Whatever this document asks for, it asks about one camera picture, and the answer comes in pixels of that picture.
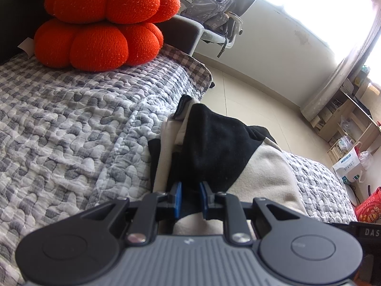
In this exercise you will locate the red object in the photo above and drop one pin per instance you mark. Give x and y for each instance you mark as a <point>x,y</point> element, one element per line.
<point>370,207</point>

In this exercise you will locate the grey jacket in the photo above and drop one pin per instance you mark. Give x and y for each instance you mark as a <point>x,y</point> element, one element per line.
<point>208,9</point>

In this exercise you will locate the wide window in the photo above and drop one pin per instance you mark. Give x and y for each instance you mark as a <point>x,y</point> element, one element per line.
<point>321,6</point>

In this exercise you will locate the beige printed sweatshirt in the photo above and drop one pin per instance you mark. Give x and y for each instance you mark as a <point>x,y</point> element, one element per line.
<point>268,178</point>

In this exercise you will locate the wooden shelf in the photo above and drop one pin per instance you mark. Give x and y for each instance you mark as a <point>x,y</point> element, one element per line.
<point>351,116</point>

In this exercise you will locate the white plastic bag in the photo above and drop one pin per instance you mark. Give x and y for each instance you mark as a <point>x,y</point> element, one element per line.
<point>366,159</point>

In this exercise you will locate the grey checked quilt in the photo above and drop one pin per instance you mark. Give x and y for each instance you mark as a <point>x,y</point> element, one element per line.
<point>74,119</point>

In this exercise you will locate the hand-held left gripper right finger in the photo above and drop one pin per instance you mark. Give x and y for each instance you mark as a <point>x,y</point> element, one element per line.
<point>204,199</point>

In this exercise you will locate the narrow window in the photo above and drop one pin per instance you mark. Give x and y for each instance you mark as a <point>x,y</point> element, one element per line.
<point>373,65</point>

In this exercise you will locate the white and blue paper bag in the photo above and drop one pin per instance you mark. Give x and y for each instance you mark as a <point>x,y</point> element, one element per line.
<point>348,165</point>

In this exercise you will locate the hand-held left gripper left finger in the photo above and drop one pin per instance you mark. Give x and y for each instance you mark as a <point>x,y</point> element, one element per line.
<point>178,199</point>

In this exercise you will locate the grey sofa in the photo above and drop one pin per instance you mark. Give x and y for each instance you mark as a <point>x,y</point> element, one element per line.
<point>184,32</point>

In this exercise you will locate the grey curtain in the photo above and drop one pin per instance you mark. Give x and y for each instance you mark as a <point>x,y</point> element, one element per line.
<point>333,86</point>

